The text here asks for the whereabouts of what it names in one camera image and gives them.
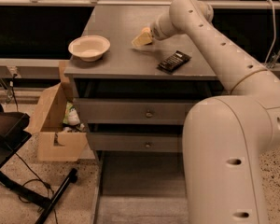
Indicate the grey open bottom drawer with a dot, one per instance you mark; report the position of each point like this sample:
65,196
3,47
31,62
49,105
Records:
142,188

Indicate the grey wooden drawer cabinet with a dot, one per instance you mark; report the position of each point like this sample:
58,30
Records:
126,72

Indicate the black stand leg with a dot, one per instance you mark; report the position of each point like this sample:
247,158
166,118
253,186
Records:
49,204

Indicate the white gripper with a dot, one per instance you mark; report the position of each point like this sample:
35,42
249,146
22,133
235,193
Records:
157,31

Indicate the white bowl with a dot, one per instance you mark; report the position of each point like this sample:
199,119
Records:
89,48

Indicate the green white plush toy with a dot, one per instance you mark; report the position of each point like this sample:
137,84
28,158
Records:
71,117

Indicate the grey middle drawer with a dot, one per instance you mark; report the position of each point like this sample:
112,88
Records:
139,142

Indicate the grey top drawer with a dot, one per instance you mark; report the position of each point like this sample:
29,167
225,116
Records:
126,111

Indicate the black chair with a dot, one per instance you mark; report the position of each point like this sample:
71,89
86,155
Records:
12,133

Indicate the black snack bar packet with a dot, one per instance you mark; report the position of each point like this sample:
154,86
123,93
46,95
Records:
174,61

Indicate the cardboard box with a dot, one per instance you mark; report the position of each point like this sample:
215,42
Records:
54,144

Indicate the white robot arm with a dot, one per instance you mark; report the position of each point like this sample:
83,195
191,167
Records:
224,135

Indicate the small orange fruit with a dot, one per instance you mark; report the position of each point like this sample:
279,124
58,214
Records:
146,30

